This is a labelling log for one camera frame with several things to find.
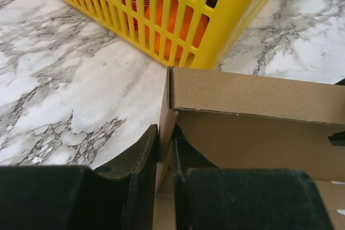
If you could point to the brown cardboard box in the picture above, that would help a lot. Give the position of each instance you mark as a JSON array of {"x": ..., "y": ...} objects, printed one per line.
[{"x": 247, "y": 121}]

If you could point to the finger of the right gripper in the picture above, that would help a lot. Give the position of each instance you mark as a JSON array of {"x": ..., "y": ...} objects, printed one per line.
[{"x": 337, "y": 139}]

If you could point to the yellow plastic basket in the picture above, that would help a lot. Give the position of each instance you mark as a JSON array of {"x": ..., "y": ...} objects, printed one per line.
[{"x": 184, "y": 33}]

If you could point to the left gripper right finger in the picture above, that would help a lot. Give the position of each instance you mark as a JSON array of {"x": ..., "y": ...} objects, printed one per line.
[{"x": 207, "y": 197}]

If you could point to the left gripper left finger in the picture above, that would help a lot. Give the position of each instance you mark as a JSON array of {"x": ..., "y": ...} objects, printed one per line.
[{"x": 117, "y": 195}]

